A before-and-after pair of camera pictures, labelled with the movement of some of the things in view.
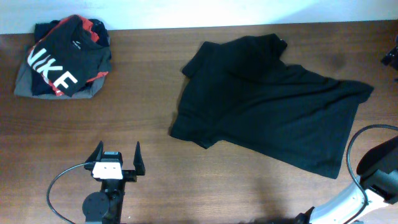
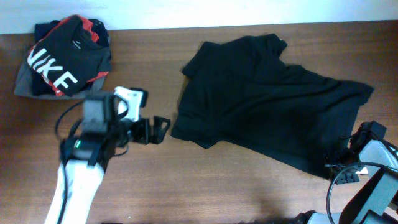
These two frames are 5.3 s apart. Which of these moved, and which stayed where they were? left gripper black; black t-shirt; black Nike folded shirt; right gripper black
Moved: left gripper black; right gripper black
Stayed: black t-shirt; black Nike folded shirt
